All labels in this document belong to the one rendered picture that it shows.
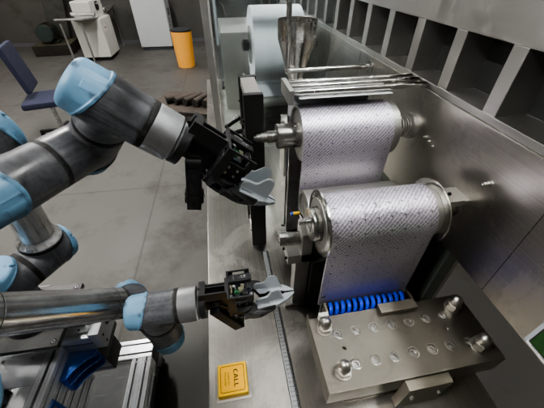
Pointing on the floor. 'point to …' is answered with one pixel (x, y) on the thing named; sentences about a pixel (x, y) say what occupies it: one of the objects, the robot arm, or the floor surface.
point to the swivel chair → (19, 68)
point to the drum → (183, 46)
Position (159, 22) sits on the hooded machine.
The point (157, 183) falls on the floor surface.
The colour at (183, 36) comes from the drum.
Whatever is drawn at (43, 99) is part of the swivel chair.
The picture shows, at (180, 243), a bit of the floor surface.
